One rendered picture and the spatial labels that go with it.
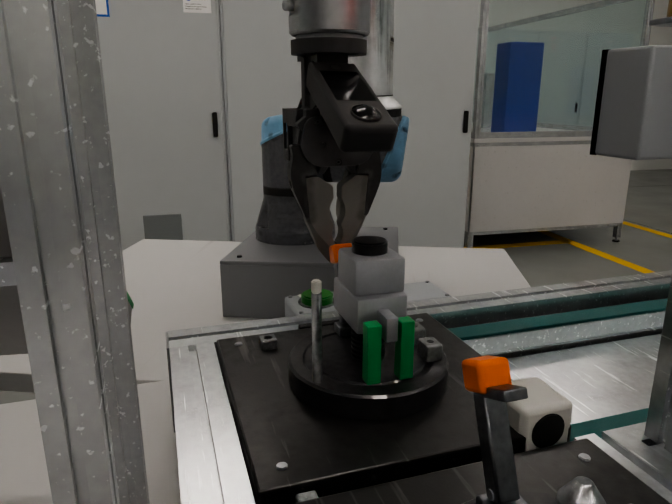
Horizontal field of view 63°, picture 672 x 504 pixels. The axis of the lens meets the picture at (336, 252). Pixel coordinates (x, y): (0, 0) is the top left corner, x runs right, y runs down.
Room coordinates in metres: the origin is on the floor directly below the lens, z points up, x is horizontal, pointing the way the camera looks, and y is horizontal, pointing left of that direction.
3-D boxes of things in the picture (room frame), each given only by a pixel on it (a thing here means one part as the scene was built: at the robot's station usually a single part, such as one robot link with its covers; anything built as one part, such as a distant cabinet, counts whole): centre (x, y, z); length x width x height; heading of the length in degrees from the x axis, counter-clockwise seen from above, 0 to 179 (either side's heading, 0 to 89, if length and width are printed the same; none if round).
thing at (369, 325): (0.40, -0.03, 1.01); 0.01 x 0.01 x 0.05; 18
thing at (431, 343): (0.44, -0.08, 1.00); 0.02 x 0.01 x 0.02; 18
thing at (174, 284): (0.97, 0.08, 0.84); 0.90 x 0.70 x 0.03; 84
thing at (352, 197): (0.56, -0.01, 1.09); 0.06 x 0.03 x 0.09; 18
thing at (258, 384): (0.44, -0.03, 0.96); 0.24 x 0.24 x 0.02; 18
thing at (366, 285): (0.44, -0.03, 1.06); 0.08 x 0.04 x 0.07; 18
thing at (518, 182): (5.73, -1.44, 1.13); 2.66 x 1.46 x 2.25; 14
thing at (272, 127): (1.03, 0.07, 1.12); 0.13 x 0.12 x 0.14; 83
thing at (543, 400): (0.38, -0.15, 0.97); 0.05 x 0.05 x 0.04; 18
